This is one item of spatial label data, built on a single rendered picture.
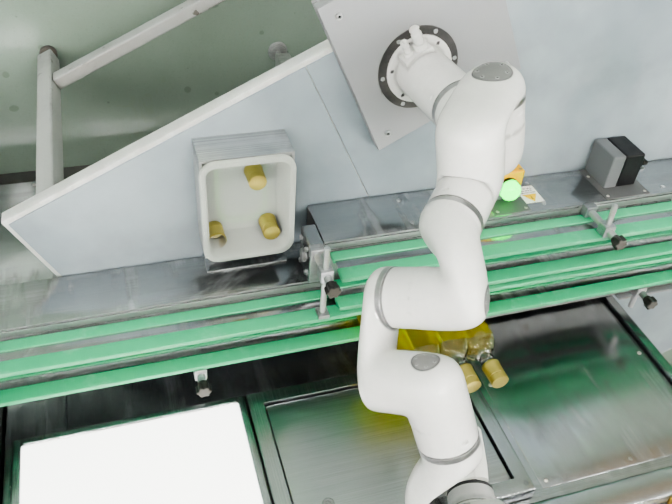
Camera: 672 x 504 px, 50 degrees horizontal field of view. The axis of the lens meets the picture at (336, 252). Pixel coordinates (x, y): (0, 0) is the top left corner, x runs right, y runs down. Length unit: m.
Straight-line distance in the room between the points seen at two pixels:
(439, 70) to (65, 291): 0.80
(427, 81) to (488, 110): 0.25
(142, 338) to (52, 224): 0.27
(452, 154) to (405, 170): 0.53
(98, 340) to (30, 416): 0.25
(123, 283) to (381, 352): 0.64
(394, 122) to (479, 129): 0.43
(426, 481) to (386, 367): 0.17
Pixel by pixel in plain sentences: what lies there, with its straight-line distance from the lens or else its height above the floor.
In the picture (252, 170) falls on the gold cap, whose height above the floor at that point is 0.79.
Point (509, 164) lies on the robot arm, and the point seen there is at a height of 1.09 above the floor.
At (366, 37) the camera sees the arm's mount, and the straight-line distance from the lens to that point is 1.27.
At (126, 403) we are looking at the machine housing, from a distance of 1.53.
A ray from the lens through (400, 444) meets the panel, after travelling 1.42.
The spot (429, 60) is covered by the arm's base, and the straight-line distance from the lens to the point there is 1.26.
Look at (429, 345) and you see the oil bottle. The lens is 1.37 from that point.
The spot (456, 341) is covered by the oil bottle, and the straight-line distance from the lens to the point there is 1.39.
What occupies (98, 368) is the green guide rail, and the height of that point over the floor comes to 0.92.
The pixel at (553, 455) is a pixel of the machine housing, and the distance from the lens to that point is 1.52.
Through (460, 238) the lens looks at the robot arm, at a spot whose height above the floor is 1.26.
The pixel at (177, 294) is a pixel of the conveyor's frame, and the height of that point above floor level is 0.86.
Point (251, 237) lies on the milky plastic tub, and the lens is 1.42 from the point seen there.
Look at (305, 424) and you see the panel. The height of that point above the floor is 1.08.
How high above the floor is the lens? 1.87
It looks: 46 degrees down
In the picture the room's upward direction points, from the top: 155 degrees clockwise
